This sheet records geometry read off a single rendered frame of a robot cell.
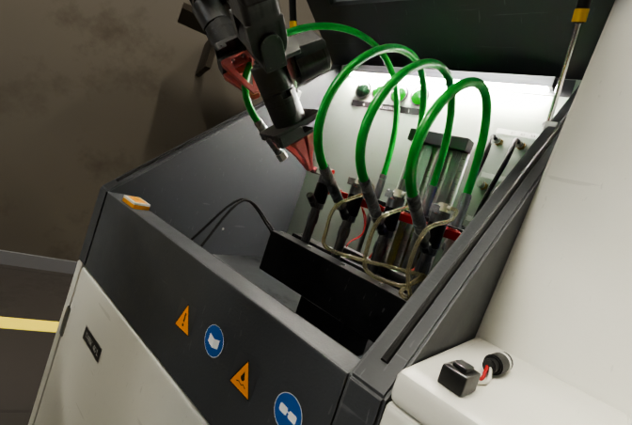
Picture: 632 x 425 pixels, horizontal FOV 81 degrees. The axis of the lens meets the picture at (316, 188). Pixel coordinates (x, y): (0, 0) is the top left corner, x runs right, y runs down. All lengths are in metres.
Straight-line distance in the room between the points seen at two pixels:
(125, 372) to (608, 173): 0.74
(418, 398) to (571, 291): 0.27
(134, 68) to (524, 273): 2.53
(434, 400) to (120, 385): 0.51
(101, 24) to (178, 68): 0.48
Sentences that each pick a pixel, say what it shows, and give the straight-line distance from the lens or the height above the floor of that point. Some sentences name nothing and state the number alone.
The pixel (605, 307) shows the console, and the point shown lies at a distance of 0.55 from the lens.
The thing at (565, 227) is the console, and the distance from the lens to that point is 0.57.
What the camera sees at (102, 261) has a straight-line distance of 0.81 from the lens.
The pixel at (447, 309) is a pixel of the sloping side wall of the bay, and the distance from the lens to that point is 0.42.
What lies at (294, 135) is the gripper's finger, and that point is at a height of 1.16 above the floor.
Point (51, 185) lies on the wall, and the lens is 2.82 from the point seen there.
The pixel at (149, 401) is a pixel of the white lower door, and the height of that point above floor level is 0.73.
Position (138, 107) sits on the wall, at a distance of 2.73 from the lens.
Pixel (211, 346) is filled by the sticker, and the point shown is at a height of 0.87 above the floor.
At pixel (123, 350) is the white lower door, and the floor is 0.75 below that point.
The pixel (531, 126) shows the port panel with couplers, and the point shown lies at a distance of 0.90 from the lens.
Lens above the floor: 1.11
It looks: 2 degrees down
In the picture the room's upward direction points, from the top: 18 degrees clockwise
